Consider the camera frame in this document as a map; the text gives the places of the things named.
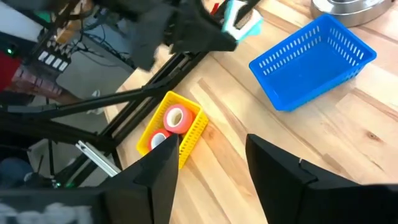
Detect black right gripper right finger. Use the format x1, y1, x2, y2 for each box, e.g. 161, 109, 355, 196
245, 134, 358, 224

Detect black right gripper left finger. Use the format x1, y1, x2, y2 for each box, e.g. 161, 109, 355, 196
102, 134, 180, 224

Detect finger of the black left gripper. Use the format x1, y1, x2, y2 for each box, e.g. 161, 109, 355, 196
233, 0, 261, 27
170, 0, 237, 54

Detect red tape roll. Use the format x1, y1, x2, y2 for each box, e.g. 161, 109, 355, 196
147, 128, 172, 152

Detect pink tape roll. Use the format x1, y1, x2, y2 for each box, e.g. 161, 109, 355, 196
162, 103, 195, 135

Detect silver aluminium extrusion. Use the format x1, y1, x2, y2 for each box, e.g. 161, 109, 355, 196
75, 139, 122, 178

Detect yellow plastic basket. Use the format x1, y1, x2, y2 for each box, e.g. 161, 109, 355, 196
136, 90, 210, 170

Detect blue plastic basket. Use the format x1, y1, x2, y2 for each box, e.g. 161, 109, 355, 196
248, 13, 377, 112

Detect black power strip white plugs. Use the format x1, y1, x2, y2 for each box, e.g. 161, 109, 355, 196
36, 49, 70, 73

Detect silver table lamp white shade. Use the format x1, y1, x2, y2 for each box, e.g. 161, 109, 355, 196
310, 0, 396, 28

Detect red box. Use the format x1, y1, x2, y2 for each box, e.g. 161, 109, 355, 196
0, 52, 22, 91

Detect black rig frame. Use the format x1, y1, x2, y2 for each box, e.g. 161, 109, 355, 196
0, 51, 209, 187

